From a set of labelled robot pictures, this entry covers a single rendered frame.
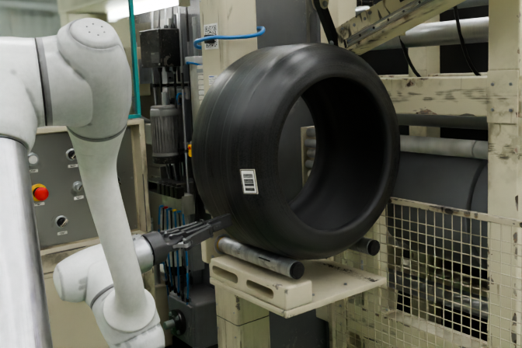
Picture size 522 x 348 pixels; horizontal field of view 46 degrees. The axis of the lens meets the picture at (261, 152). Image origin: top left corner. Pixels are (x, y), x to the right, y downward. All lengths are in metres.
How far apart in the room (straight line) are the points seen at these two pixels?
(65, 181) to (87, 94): 1.05
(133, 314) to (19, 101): 0.53
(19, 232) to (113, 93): 0.25
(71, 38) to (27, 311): 0.37
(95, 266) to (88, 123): 0.46
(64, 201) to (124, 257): 0.82
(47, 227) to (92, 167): 0.90
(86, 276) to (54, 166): 0.65
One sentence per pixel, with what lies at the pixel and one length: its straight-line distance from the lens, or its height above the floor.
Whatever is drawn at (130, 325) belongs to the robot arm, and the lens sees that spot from 1.27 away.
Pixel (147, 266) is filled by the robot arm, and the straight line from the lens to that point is 1.43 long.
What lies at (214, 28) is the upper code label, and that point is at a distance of 1.88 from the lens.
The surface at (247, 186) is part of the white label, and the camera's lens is 1.46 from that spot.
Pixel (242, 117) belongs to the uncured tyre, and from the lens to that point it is 1.47.
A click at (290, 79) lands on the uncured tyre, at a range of 1.50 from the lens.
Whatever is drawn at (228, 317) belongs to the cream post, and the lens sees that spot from 2.03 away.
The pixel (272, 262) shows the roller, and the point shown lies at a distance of 1.63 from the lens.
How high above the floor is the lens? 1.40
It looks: 7 degrees down
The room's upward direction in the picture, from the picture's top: 2 degrees counter-clockwise
